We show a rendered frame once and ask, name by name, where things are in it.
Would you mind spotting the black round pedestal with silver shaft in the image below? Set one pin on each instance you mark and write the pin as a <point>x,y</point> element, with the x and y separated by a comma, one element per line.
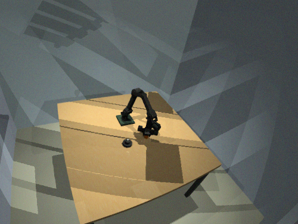
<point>127,143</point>

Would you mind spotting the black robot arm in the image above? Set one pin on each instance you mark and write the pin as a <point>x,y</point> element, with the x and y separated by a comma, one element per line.
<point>151,114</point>

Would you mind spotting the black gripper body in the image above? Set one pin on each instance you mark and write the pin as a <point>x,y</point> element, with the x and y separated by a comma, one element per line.
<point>140,129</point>

